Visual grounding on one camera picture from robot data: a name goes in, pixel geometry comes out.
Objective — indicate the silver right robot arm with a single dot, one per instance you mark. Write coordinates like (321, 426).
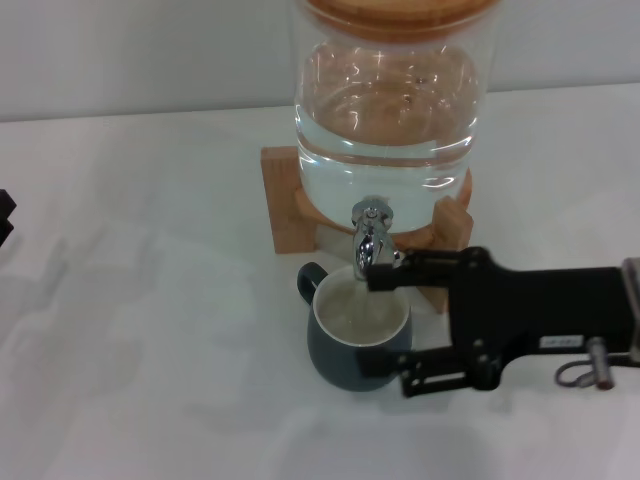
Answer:
(634, 300)

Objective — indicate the glass water dispenser jar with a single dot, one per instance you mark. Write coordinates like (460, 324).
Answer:
(385, 125)

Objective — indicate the black ceramic cup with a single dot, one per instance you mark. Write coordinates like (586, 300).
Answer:
(335, 362)

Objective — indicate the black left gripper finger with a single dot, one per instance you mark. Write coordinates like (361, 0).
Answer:
(5, 231)
(6, 202)

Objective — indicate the wooden dispenser lid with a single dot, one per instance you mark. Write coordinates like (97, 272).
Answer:
(395, 15)

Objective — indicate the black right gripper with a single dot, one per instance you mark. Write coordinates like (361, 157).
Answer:
(530, 310)

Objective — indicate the wooden dispenser stand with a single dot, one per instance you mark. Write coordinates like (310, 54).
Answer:
(282, 200)

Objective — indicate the chrome faucet with lever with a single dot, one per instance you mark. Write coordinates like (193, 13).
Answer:
(367, 240)

